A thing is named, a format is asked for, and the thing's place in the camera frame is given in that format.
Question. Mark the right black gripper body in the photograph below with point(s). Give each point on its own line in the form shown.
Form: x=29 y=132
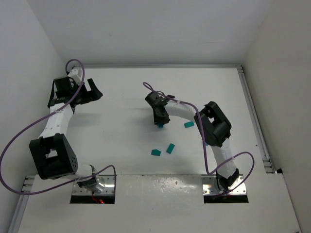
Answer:
x=161 y=119

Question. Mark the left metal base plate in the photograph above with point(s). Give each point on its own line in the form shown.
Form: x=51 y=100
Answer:
x=101 y=185

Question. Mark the metal base plate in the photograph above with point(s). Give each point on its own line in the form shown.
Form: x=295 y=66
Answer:
x=211 y=187
x=101 y=185

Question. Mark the teal long rectangular block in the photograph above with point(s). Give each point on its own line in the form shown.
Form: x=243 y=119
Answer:
x=189 y=124

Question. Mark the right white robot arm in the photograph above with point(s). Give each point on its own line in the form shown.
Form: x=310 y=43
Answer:
x=213 y=125

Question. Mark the aluminium frame rail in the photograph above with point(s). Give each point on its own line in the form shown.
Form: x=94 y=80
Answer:
x=21 y=205
x=263 y=150
x=166 y=66

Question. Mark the teal pentagon roof block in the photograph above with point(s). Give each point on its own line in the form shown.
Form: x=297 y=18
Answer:
x=155 y=152

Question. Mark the aluminium frame rail left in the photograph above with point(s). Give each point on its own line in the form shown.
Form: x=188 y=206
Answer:
x=21 y=205

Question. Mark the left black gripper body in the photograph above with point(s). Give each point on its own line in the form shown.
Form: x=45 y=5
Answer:
x=84 y=92

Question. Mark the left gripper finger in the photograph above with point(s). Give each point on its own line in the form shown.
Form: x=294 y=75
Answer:
x=91 y=85
x=95 y=94

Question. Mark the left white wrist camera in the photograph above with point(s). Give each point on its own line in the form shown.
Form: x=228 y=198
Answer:
x=76 y=74

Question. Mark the teal small rectangular block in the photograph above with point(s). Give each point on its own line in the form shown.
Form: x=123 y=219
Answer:
x=170 y=148

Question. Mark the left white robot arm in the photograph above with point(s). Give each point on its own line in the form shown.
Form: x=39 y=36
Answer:
x=53 y=156

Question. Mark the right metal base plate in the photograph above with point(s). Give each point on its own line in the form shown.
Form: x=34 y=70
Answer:
x=211 y=187

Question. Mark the aluminium frame rail back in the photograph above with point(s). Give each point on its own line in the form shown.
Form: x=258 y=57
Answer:
x=166 y=66

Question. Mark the aluminium frame rail right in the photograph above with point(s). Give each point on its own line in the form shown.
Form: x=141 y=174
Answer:
x=263 y=150

